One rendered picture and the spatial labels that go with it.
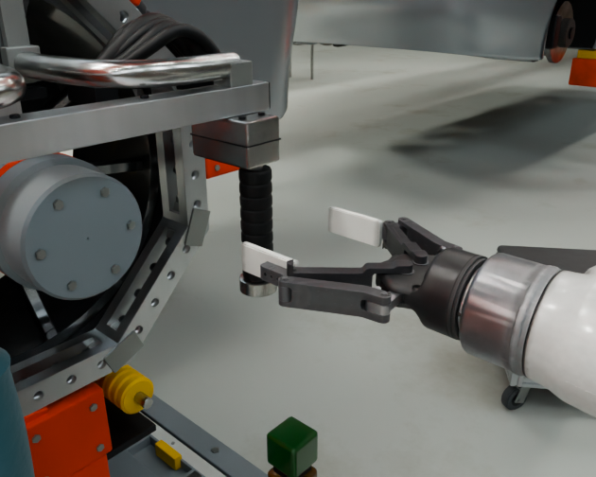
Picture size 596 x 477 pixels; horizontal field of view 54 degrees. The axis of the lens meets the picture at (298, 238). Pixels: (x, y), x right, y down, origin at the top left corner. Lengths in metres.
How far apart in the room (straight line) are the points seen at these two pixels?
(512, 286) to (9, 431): 0.49
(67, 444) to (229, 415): 0.86
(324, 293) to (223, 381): 1.32
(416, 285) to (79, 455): 0.56
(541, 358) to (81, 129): 0.40
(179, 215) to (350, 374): 1.07
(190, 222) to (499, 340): 0.52
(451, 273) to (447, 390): 1.33
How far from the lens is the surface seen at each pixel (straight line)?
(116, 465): 1.27
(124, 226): 0.62
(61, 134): 0.52
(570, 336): 0.45
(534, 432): 1.74
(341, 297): 0.50
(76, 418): 0.87
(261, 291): 0.67
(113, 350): 0.86
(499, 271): 0.48
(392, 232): 0.61
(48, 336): 0.92
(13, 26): 0.70
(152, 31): 0.66
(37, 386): 0.83
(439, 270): 0.50
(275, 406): 1.70
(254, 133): 0.61
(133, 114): 0.55
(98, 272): 0.62
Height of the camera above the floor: 1.07
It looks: 23 degrees down
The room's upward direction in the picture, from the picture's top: straight up
